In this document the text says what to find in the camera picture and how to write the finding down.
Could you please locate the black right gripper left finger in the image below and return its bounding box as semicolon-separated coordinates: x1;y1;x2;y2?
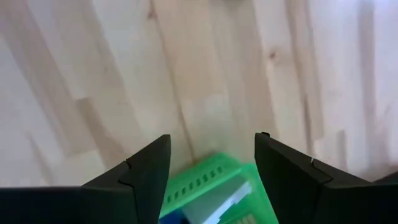
0;134;172;224

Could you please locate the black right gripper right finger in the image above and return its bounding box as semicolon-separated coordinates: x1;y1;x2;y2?
254;131;398;224

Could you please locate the navy blue digital thermometer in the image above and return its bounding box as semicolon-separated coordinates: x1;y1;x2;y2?
159;208;189;224

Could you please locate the white digital thermometer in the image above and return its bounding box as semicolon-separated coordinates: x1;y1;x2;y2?
182;180;253;224

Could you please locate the green plastic basket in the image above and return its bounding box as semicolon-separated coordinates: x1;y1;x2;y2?
159;152;279;224

